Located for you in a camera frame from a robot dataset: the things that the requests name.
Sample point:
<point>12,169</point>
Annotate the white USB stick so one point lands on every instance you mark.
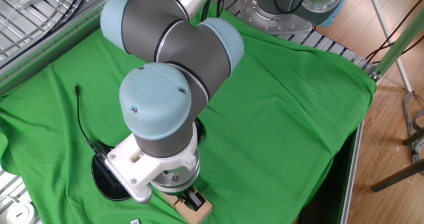
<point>135,221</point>

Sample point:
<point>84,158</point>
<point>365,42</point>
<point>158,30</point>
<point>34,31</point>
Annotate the white round puck device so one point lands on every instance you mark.
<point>20,214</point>

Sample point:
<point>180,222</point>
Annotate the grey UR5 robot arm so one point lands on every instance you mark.
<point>172,51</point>

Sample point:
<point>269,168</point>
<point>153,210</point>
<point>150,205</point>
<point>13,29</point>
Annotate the pale diagonal support rod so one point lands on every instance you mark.
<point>387,32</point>

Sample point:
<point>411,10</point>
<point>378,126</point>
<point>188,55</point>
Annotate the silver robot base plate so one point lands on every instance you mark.
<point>265,18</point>

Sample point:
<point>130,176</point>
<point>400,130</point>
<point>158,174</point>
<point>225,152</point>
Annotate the large black C-clamp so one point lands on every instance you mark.
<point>106,181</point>

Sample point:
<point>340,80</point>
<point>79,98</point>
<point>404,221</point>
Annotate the green cloth table cover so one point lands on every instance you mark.
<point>281,118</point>

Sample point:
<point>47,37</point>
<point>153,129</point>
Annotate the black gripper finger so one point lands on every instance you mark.
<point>195,201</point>

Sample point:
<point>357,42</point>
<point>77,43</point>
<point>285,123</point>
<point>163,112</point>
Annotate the green frame post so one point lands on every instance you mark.
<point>397,46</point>

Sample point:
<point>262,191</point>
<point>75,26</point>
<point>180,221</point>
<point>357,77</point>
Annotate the light wooden block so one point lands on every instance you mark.
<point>169,198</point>
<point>192,216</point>

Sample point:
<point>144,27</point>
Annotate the white wrist mounting bracket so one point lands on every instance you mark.
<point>132,169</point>

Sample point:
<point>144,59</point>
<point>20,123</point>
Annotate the dark brown furniture leg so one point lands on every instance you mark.
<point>397,176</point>
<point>414,136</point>

